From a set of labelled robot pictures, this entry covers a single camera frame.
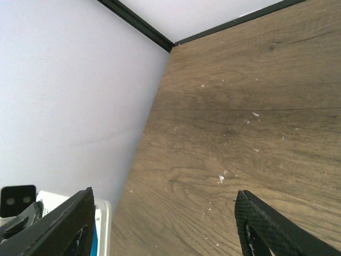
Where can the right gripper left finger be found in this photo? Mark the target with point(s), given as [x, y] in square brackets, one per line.
[66, 230]

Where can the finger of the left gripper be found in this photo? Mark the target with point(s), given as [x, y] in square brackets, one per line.
[19, 209]

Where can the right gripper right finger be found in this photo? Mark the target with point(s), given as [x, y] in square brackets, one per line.
[264, 231]

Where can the white remote control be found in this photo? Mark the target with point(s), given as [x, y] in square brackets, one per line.
[102, 230]

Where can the black aluminium frame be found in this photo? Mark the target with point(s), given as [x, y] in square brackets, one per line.
[171, 23]

